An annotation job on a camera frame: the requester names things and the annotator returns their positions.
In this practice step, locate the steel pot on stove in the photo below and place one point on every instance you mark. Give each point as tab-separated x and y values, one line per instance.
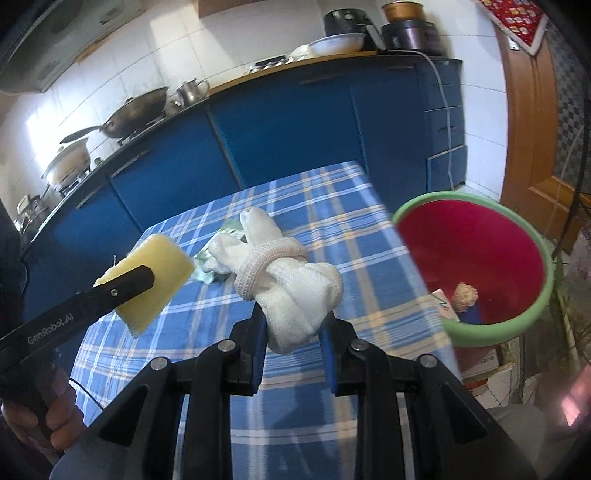
67	164

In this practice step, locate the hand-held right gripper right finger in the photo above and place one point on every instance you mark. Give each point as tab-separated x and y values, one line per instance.
328	355

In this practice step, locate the cardboard box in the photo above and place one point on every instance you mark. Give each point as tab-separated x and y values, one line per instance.
485	362

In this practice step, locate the blue cloth piece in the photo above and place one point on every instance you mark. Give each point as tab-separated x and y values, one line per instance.
472	316

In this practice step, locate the red patterned hanging cloth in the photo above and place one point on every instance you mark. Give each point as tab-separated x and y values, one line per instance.
517	21

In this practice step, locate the steel kettle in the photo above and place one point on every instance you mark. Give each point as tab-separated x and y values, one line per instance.
189	92

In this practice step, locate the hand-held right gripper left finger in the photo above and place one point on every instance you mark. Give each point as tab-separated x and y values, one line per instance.
256	355

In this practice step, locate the red bin with green rim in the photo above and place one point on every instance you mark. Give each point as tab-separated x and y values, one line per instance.
461	244

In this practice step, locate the dark rice cooker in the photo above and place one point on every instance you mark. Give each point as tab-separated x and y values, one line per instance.
411	37

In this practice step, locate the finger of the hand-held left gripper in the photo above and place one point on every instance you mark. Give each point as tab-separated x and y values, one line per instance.
120	288

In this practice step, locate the small steel pot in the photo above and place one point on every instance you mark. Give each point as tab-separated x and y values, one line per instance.
30	212

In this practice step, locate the wooden door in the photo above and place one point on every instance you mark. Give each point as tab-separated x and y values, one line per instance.
526	138

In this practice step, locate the person's left hand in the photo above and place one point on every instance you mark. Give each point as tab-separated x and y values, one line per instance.
62	410

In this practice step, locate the dark metal wok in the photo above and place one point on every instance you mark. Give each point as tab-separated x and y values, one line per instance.
138	110

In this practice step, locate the pale green wrapper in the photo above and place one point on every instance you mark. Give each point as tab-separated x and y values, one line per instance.
203	272

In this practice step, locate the white bowl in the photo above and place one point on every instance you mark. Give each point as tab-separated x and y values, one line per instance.
337	44

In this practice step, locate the yellow sponge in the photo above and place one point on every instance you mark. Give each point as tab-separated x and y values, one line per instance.
157	251

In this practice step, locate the brown pot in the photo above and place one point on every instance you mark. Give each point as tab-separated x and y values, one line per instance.
401	11

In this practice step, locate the crumpled white tissue ball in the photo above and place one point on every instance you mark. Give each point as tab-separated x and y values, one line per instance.
465	295

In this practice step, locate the range hood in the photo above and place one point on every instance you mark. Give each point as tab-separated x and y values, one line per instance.
55	37

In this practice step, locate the blue plaid tablecloth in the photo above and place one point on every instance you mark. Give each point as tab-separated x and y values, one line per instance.
332	221

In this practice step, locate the upper wall cabinet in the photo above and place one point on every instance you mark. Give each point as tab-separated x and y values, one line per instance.
221	7

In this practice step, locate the blue kitchen cabinets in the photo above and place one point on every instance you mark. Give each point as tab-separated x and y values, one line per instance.
286	120

